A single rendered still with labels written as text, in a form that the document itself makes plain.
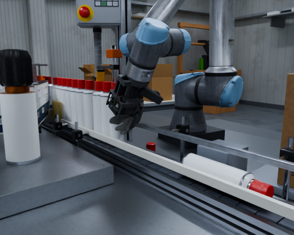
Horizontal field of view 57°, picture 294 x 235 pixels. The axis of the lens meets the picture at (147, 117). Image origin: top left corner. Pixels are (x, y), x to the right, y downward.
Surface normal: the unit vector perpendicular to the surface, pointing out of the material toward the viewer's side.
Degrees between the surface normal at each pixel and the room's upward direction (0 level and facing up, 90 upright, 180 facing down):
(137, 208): 0
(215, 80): 92
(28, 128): 90
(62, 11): 90
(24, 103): 90
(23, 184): 0
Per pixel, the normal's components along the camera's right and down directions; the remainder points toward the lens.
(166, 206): 0.00, -0.98
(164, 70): 0.60, 0.31
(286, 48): -0.86, 0.10
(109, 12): 0.07, 0.18
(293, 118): -0.64, 0.14
